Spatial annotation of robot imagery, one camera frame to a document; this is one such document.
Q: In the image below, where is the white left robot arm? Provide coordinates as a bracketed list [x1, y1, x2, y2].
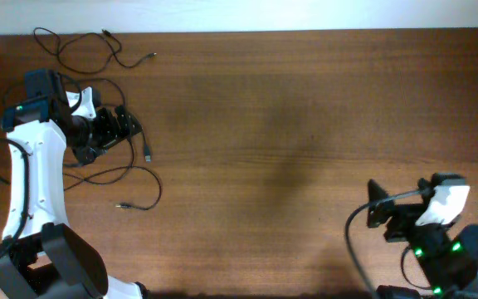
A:
[0, 69, 149, 298]

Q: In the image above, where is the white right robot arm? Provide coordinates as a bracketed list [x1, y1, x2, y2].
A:
[367, 173, 478, 298]

